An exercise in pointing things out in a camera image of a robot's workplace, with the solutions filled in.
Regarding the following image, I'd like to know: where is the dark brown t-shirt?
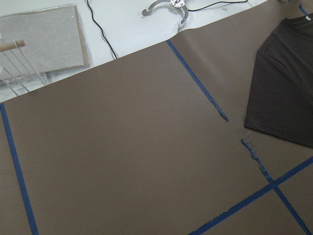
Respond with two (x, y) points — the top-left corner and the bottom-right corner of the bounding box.
(244, 14), (313, 147)

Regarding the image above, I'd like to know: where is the brown paper table cover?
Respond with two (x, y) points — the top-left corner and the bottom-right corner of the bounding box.
(0, 0), (313, 235)

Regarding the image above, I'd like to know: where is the metal reacher grabber tool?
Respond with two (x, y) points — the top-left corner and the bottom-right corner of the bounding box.
(141, 0), (189, 33)

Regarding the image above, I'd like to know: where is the clear plastic bag with board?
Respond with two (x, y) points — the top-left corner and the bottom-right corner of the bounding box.
(0, 4), (90, 72)

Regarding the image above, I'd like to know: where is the black cable on table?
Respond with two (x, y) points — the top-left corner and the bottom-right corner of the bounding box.
(84, 0), (118, 60)

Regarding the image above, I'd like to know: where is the white wire rack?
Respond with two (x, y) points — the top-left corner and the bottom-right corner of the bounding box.
(0, 38), (48, 96)

